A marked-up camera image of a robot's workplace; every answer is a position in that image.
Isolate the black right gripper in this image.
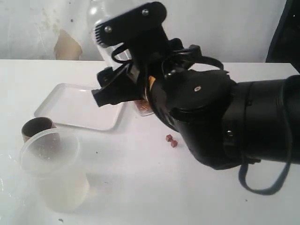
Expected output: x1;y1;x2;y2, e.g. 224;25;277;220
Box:
91;1;202;107

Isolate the small brown gold cup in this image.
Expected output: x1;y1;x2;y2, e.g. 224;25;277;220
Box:
21;117;56;143

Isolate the large translucent plastic container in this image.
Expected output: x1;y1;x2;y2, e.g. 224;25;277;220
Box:
19;128;90;212

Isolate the clear plastic shaker tumbler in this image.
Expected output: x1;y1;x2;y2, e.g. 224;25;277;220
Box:
97;44;139;114

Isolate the clear plastic shaker lid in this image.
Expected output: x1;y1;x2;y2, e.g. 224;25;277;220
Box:
86;0;113;34

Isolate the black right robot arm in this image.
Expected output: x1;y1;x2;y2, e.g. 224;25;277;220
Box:
92;1;300;170

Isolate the white rectangular plastic tray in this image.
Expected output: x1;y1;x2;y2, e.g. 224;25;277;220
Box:
34;83;125;132

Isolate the red cube upper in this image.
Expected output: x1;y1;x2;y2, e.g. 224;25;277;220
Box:
165;135;173;142

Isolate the red cube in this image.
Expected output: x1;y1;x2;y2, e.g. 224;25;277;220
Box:
171;140;178;148
165;135;173;142

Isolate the red cube lower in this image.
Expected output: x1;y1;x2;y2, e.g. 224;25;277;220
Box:
171;140;178;148

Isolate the dark curtain at right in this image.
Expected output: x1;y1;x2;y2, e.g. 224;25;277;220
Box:
266;0;300;71

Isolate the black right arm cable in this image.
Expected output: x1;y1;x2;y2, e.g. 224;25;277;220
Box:
111;43;293;196

